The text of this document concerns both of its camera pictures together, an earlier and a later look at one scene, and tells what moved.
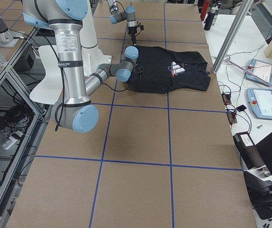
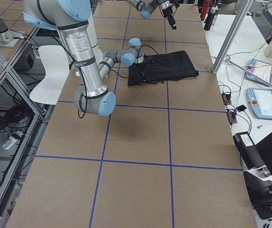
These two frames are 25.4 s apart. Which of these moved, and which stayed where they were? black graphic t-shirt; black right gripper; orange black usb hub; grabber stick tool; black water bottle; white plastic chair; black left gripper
Moved: black right gripper; black graphic t-shirt; black left gripper
Stayed: black water bottle; grabber stick tool; white plastic chair; orange black usb hub
